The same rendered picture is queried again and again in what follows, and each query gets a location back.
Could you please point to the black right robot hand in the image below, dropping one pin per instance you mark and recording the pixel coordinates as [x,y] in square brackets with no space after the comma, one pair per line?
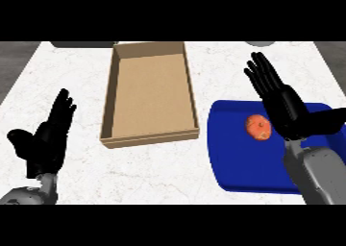
[289,109]

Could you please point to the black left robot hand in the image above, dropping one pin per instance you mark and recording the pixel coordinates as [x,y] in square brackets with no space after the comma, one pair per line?
[48,141]

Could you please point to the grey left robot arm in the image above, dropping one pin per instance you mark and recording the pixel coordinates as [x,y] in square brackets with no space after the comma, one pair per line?
[32,193]

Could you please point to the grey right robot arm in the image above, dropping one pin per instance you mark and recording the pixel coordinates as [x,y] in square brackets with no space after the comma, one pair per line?
[319,174]

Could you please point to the blue tray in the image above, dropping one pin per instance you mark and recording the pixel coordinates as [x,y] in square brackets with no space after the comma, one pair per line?
[242,153]

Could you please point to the brown cardboard box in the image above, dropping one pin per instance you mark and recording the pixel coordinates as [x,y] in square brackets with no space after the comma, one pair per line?
[150,96]

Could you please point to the pale grey round object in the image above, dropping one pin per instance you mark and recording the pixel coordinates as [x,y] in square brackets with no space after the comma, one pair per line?
[260,43]

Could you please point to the dark grey flat object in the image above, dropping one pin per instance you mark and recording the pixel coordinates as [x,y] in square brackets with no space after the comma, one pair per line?
[83,44]

